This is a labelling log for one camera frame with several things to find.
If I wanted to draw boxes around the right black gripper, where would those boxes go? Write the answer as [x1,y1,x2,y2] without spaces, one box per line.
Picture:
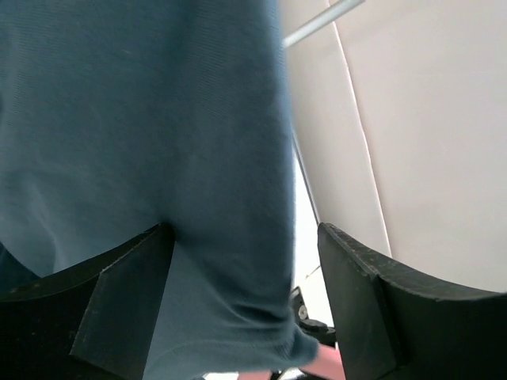
[269,287,341,380]

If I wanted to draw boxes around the white metal clothes rack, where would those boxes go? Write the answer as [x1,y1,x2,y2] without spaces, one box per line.
[283,0,364,49]

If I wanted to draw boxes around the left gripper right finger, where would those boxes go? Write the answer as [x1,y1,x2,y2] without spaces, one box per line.
[318,223,506,380]

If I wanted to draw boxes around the pink plastic hanger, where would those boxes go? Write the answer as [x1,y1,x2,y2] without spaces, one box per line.
[238,344,346,380]

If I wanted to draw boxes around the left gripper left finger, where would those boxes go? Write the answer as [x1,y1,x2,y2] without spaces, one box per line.
[1,225,174,379]

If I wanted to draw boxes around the teal t shirt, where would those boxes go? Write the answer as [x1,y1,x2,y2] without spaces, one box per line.
[1,1,318,379]

